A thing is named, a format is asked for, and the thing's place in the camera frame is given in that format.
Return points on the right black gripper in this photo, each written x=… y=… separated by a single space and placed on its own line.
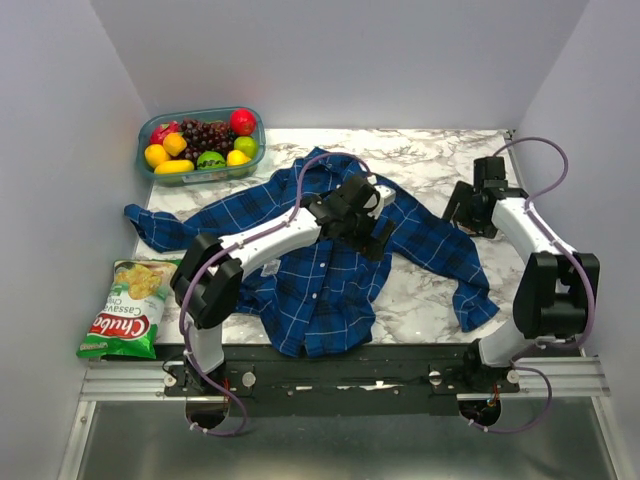
x=485 y=229

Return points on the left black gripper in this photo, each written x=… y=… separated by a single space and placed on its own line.
x=373 y=249

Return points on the blue plaid shirt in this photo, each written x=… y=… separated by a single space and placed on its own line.
x=319 y=300

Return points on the brooch box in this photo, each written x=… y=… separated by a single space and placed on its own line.
x=456 y=211

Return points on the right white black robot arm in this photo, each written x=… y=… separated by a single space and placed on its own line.
x=554 y=305

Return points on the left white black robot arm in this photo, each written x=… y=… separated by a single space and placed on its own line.
x=207 y=283

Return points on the green lime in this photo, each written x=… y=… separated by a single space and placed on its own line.
x=247 y=145

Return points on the yellow lemon right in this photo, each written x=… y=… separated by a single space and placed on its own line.
x=236 y=158

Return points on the yellow lemon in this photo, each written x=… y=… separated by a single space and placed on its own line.
x=155 y=155
x=236 y=158

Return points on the red apple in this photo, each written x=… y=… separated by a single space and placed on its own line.
x=243 y=122

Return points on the purple grape bunch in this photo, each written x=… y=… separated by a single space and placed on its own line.
x=201 y=136

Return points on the clear teal fruit container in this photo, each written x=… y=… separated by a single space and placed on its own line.
x=198 y=176

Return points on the yellow mango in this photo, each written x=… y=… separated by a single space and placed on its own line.
x=171 y=167

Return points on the orange fruit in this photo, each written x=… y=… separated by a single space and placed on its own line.
x=174 y=144

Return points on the yellow lemon left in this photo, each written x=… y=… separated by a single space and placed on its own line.
x=155 y=155

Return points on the pink dragon fruit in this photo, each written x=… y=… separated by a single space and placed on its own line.
x=162 y=131

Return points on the green red snack bag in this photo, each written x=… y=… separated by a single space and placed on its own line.
x=128 y=323

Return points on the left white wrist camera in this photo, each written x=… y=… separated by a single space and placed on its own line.
x=385 y=195

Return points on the black front mounting rail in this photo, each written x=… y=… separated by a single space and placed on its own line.
x=369 y=380

